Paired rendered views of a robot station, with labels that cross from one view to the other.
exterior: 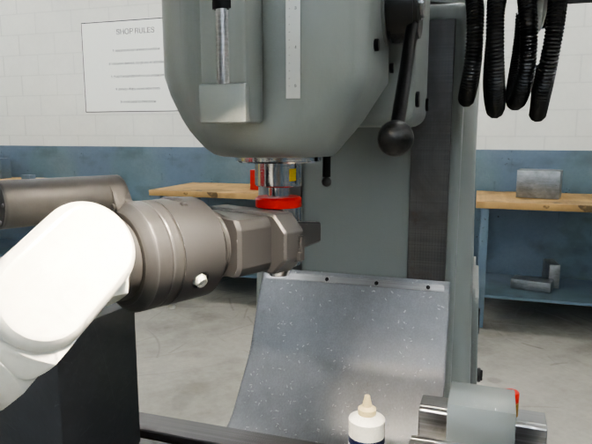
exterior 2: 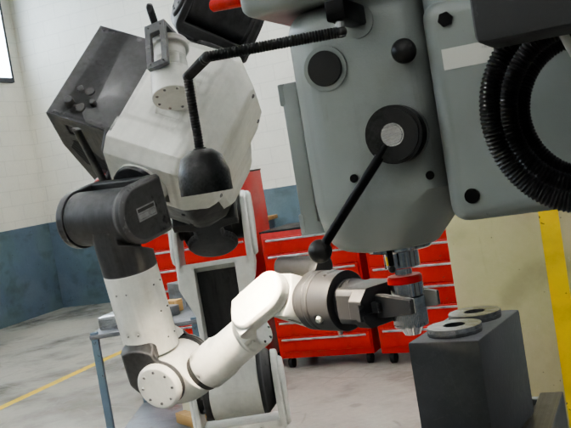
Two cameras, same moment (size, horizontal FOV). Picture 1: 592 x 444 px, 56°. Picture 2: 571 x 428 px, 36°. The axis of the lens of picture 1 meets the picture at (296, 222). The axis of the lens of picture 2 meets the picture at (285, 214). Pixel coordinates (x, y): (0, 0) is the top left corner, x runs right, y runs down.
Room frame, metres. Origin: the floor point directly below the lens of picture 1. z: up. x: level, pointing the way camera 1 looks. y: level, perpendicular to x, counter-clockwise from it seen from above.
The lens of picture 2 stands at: (0.53, -1.18, 1.44)
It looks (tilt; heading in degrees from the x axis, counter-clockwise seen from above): 3 degrees down; 95
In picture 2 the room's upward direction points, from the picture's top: 9 degrees counter-clockwise
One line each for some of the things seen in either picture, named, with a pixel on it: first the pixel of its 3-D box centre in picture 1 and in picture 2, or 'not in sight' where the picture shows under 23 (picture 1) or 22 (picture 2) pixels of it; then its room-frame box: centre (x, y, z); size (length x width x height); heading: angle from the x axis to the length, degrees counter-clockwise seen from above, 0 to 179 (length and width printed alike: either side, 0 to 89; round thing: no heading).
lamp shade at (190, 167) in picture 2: not in sight; (203, 170); (0.32, 0.02, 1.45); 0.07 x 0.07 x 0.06
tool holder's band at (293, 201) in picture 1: (278, 201); (404, 278); (0.57, 0.02, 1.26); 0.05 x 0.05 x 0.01
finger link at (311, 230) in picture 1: (301, 235); (392, 306); (0.54, -0.01, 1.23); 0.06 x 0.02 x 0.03; 139
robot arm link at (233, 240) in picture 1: (209, 246); (358, 302); (0.50, 0.08, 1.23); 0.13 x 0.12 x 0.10; 49
